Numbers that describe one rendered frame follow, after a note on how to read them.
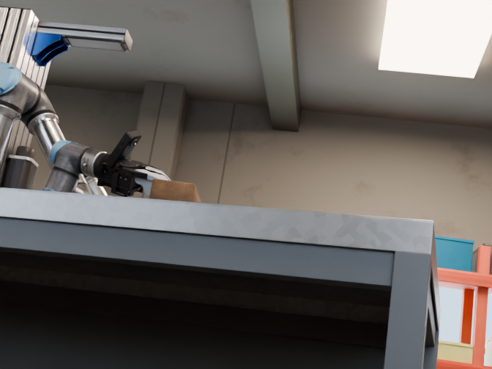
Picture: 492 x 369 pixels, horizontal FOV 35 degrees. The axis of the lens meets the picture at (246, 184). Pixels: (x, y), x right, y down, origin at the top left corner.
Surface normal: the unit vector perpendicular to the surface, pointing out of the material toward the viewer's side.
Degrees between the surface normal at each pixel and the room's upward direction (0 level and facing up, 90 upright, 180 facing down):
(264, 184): 90
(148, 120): 90
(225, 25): 180
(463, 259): 90
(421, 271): 90
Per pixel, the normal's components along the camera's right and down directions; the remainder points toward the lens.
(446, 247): -0.02, -0.30
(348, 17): -0.15, 0.94
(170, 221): -0.24, -0.33
